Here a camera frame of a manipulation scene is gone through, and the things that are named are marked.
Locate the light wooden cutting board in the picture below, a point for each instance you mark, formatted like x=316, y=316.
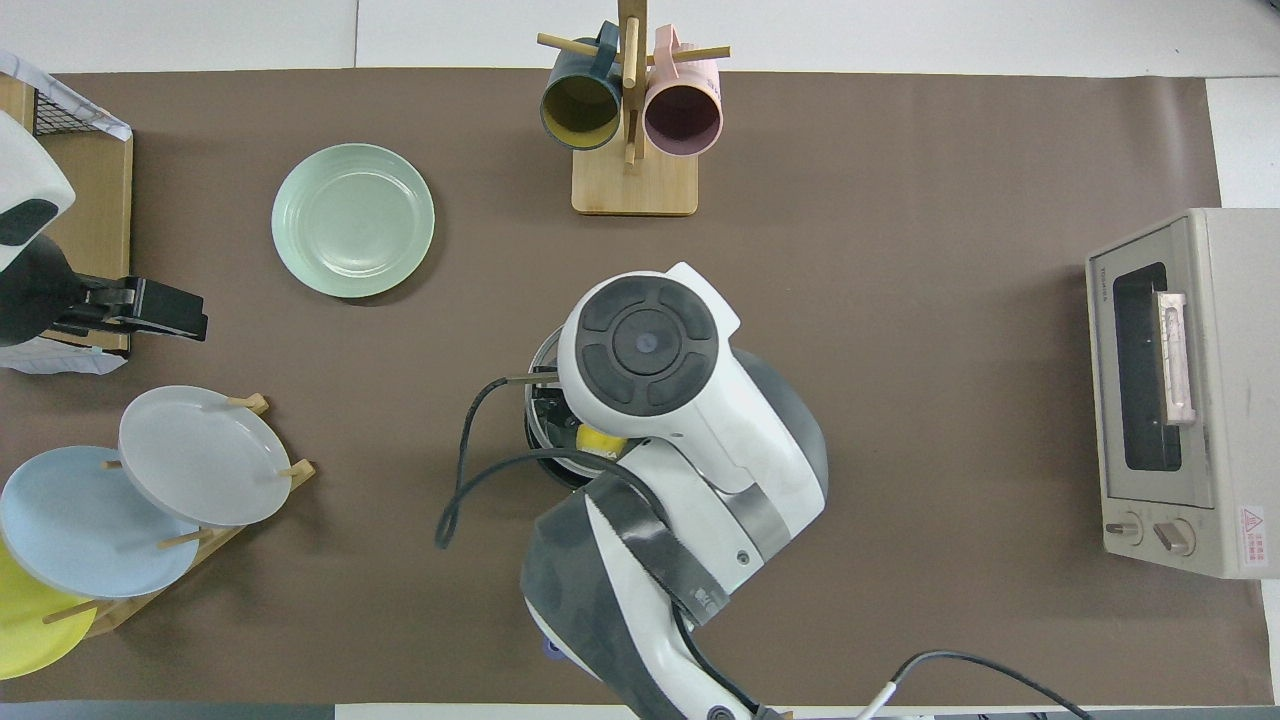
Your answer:
x=15, y=105

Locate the white crumpled cloth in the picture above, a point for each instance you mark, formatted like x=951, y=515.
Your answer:
x=60, y=358

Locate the brown table mat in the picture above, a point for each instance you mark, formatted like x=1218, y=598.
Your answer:
x=900, y=400

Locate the pale green plate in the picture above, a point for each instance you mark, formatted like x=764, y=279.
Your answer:
x=352, y=220

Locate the grey plate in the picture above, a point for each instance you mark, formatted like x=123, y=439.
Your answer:
x=200, y=455

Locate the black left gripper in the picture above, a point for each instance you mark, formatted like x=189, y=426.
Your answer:
x=30, y=295

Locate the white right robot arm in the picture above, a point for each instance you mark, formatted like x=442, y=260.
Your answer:
x=690, y=470

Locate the pink ribbed mug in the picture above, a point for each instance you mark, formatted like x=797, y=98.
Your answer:
x=683, y=115

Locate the wooden plate rack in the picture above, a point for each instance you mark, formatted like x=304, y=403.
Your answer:
x=298, y=470

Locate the light blue plate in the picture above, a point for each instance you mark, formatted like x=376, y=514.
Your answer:
x=80, y=530

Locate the wooden mug tree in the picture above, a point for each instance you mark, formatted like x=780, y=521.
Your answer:
x=635, y=190

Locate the beige toaster oven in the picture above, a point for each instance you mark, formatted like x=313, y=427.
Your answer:
x=1215, y=400

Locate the yellow plate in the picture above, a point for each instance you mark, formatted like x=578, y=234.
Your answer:
x=25, y=630

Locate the white checkered cloth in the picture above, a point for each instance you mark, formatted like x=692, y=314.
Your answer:
x=15, y=65

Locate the dark wooden cutting board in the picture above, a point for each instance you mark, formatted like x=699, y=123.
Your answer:
x=95, y=220

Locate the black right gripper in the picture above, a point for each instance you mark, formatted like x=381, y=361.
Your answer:
x=552, y=412

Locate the dark teal mug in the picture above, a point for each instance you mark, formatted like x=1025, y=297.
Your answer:
x=580, y=105

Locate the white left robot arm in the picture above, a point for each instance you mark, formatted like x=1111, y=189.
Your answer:
x=25, y=170

